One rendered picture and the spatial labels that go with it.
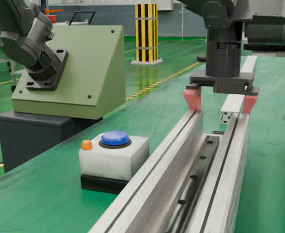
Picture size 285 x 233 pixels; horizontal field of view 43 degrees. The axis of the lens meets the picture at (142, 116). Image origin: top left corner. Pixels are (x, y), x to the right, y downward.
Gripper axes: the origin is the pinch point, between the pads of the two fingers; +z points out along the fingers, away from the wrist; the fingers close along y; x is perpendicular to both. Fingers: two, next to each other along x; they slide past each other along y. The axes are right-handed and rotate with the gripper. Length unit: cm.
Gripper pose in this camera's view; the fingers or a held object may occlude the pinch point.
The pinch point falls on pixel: (220, 125)
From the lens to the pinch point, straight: 65.9
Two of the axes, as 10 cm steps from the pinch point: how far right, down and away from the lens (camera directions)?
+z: 0.1, 9.6, 2.9
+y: 9.4, 0.8, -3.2
